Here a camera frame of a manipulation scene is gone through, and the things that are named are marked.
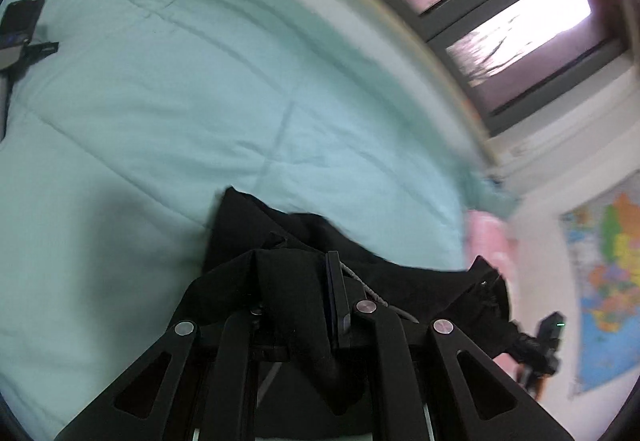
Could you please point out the teal quilted blanket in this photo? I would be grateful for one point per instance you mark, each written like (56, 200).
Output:
(150, 121)

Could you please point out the pink pillow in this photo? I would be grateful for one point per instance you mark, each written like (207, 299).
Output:
(487, 241)

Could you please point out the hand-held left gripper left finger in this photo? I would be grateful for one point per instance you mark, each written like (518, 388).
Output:
(230, 371)

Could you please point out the black hooded jacket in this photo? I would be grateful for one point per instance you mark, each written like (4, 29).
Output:
(290, 241)

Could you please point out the black smartphone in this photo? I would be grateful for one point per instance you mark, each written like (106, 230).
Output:
(17, 28)

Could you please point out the beige window sill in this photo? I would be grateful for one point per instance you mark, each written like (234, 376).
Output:
(400, 36)

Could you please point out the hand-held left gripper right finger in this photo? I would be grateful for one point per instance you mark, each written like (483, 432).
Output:
(336, 301)

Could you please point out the colourful wall map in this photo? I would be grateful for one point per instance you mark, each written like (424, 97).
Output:
(610, 291)

